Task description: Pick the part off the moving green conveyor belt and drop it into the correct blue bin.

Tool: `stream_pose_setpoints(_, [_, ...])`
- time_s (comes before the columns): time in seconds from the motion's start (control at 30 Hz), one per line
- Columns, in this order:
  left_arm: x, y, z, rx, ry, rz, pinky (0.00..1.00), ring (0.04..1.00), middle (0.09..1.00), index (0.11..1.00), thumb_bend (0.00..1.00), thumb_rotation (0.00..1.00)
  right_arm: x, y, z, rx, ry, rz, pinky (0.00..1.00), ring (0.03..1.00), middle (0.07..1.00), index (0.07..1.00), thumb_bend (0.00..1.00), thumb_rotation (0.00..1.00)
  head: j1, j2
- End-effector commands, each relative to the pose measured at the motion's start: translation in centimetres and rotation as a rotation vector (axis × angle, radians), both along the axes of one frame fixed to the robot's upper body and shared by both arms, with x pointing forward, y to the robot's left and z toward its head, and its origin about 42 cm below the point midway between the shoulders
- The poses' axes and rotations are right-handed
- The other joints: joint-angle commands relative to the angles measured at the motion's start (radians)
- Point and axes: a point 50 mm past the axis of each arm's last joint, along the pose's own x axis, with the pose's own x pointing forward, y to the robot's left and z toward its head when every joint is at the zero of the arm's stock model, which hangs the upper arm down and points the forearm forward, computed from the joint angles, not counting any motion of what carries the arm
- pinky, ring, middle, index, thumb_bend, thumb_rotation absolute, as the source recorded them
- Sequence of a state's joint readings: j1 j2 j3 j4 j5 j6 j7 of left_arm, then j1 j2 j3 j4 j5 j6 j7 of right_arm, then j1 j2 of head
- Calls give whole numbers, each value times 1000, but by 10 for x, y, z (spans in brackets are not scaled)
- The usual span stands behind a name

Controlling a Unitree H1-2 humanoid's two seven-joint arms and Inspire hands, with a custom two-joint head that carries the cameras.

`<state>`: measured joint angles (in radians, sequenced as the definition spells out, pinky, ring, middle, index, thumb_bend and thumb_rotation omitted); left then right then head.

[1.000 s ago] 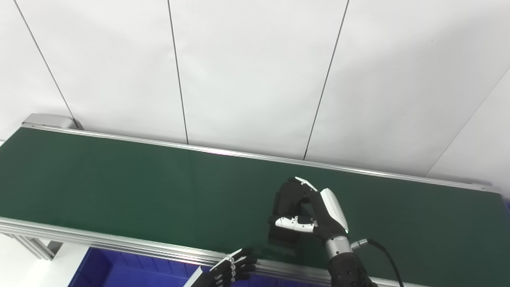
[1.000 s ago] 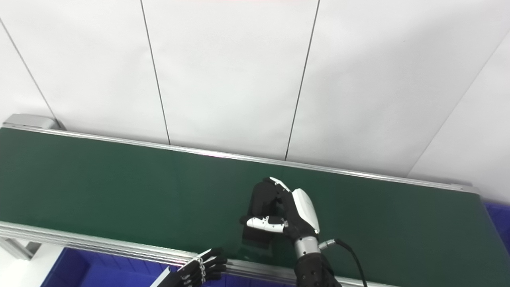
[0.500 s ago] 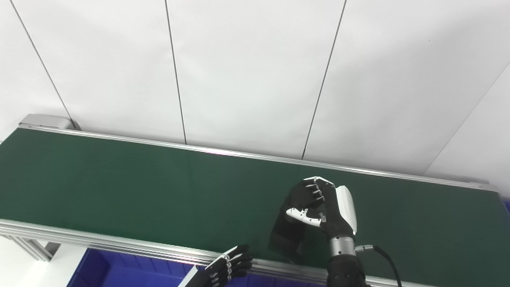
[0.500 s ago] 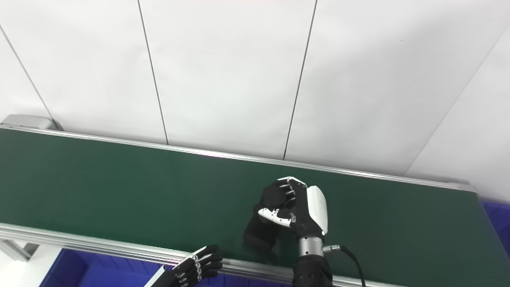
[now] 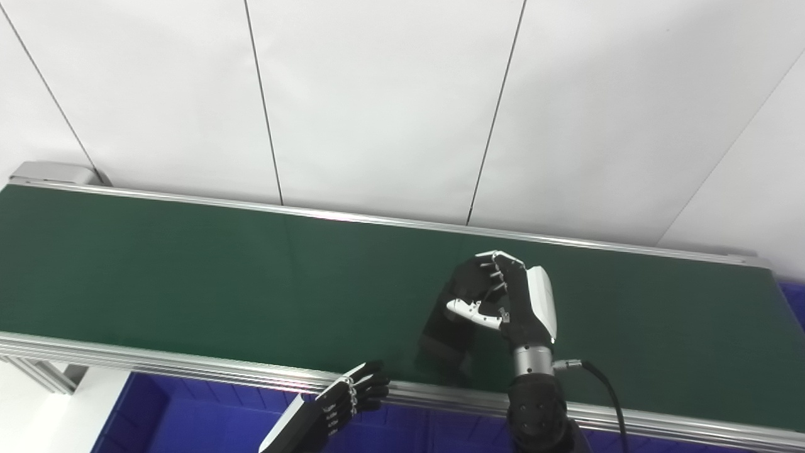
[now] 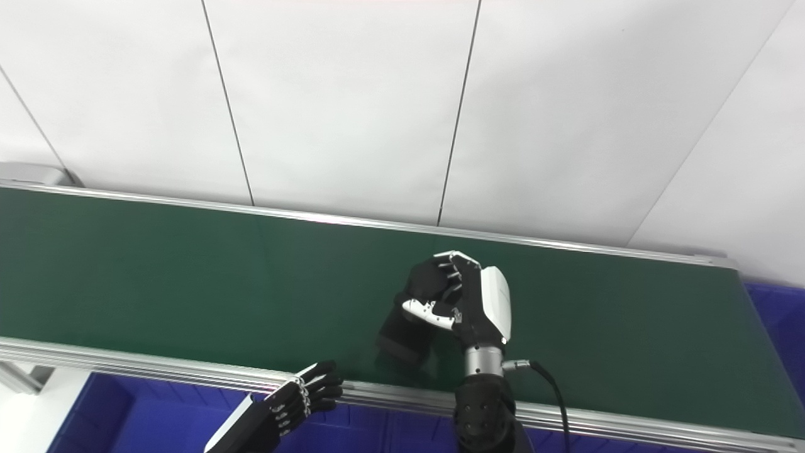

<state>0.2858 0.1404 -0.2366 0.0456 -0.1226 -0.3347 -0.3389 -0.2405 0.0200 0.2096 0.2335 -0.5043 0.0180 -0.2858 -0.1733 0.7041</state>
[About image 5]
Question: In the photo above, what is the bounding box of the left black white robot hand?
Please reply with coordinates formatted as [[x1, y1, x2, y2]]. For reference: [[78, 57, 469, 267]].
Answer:
[[259, 360, 391, 453]]

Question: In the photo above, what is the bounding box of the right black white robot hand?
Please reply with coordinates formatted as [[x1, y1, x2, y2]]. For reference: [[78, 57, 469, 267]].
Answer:
[[445, 250, 558, 350]]

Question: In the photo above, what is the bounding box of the black block part with cylinder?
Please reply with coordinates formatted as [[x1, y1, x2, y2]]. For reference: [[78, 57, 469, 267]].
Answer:
[[418, 255, 505, 379]]

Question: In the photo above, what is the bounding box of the green conveyor belt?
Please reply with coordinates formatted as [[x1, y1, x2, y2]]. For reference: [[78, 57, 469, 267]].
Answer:
[[0, 162, 805, 453], [0, 184, 805, 432]]

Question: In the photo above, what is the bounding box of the aluminium conveyor leg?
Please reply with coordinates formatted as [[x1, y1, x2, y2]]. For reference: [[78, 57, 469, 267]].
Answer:
[[0, 355, 89, 396]]

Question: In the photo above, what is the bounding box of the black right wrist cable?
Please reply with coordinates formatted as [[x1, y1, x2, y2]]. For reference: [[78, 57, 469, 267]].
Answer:
[[552, 358, 630, 453]]

